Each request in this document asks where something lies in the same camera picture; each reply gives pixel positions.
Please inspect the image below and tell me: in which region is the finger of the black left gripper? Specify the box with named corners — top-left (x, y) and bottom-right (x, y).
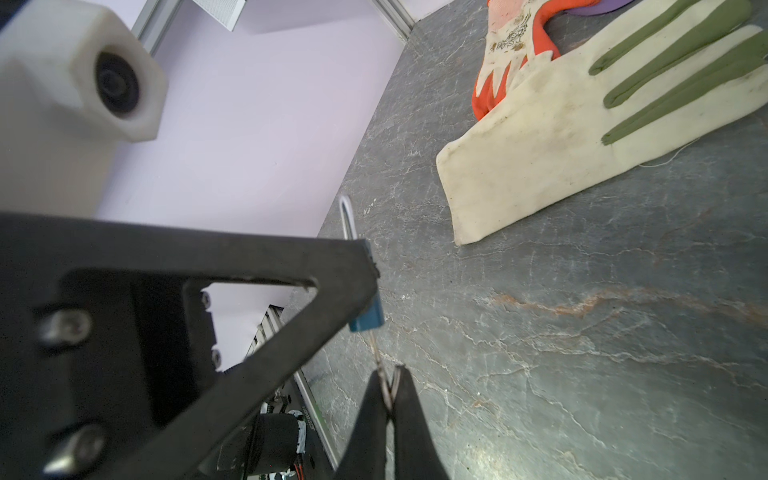
top-left (1, 213), bottom-right (363, 479)

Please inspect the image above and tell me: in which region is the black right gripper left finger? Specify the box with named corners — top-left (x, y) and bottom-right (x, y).
top-left (334, 370), bottom-right (389, 480)

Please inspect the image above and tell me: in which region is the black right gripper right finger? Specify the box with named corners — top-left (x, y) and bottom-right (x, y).
top-left (392, 365), bottom-right (449, 480)

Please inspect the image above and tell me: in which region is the small blue padlock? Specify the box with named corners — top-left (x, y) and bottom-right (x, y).
top-left (338, 195), bottom-right (385, 333)

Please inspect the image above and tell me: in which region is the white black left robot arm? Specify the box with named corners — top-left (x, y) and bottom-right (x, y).
top-left (1, 214), bottom-right (378, 479)

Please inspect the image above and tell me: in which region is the small white mesh basket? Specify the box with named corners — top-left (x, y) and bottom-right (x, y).
top-left (193, 0), bottom-right (247, 32)

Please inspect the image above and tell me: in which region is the red white work glove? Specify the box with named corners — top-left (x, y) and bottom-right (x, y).
top-left (472, 0), bottom-right (595, 120)

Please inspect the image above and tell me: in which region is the cream green work glove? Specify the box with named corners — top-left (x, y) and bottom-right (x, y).
top-left (436, 1), bottom-right (767, 245)

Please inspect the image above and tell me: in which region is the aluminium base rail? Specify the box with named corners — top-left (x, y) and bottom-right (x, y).
top-left (245, 305), bottom-right (340, 479)

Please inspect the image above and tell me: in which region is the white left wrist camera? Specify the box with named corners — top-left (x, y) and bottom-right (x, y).
top-left (1, 1), bottom-right (168, 218)

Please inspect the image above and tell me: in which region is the aluminium frame corner post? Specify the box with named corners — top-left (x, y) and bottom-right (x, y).
top-left (372, 0), bottom-right (416, 42)

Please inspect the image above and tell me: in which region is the purple trowel pink handle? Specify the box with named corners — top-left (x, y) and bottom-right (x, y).
top-left (567, 0), bottom-right (634, 17)

